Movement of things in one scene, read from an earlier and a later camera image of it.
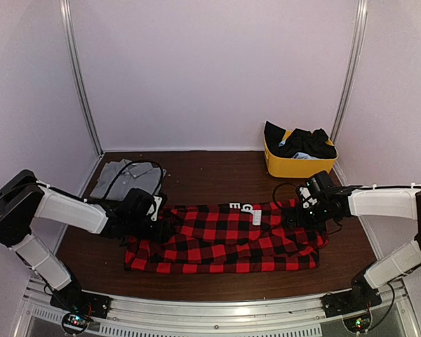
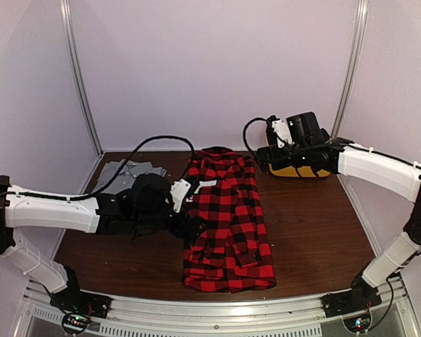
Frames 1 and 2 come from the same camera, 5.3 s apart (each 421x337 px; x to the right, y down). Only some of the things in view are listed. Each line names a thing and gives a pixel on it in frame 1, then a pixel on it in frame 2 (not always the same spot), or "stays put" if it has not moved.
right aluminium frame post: x=357 y=45 stays put
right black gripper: x=300 y=222 → x=264 y=154
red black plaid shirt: x=229 y=238 → x=227 y=248
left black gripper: x=161 y=234 → x=179 y=231
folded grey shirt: x=141 y=175 stays put
